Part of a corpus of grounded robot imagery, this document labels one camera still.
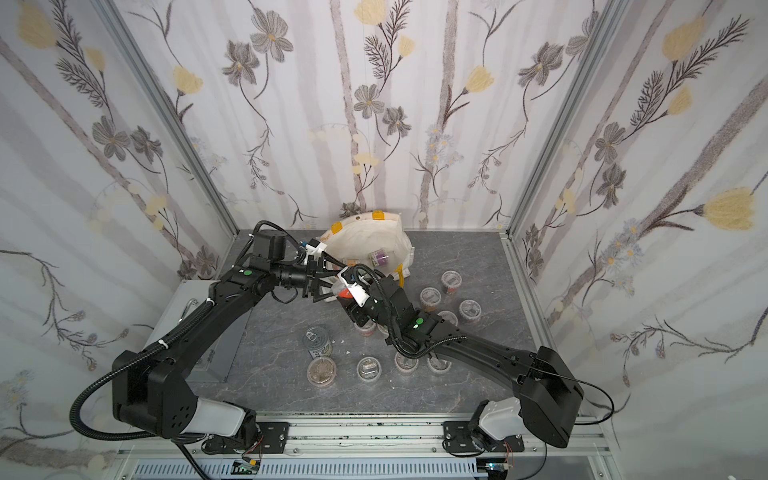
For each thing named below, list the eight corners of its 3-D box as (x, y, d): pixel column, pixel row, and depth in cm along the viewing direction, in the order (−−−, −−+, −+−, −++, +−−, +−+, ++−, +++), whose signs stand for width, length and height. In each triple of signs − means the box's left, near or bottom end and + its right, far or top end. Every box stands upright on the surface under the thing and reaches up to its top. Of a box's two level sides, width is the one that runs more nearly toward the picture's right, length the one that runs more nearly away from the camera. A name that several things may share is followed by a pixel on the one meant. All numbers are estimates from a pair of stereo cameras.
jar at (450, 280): (441, 295, 104) (444, 285, 99) (439, 281, 108) (442, 270, 103) (459, 295, 104) (462, 285, 99) (456, 281, 108) (459, 270, 103)
